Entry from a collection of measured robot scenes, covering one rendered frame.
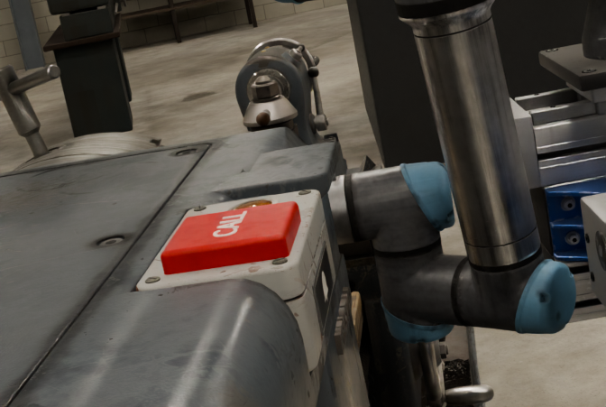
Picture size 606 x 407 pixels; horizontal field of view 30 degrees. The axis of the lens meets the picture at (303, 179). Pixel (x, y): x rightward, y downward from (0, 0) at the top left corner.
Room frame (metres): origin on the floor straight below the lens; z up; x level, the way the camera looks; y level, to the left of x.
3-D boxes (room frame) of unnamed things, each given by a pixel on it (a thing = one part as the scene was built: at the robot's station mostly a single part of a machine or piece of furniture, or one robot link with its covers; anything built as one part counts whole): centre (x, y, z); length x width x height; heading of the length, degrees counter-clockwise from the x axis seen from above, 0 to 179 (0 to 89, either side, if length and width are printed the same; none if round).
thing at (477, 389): (1.49, -0.17, 0.69); 0.08 x 0.03 x 0.03; 82
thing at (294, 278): (0.55, 0.04, 1.23); 0.13 x 0.08 x 0.05; 172
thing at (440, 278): (1.17, -0.11, 0.98); 0.11 x 0.08 x 0.11; 48
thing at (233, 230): (0.53, 0.04, 1.26); 0.06 x 0.06 x 0.02; 82
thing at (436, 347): (1.61, -0.12, 0.75); 0.27 x 0.10 x 0.23; 172
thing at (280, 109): (1.59, 0.03, 1.13); 0.08 x 0.08 x 0.03
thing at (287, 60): (2.20, 0.02, 1.01); 0.30 x 0.20 x 0.29; 172
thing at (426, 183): (1.19, -0.10, 1.08); 0.11 x 0.08 x 0.09; 82
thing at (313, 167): (0.69, 0.02, 1.24); 0.09 x 0.08 x 0.03; 172
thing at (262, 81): (1.59, 0.03, 1.17); 0.04 x 0.04 x 0.03
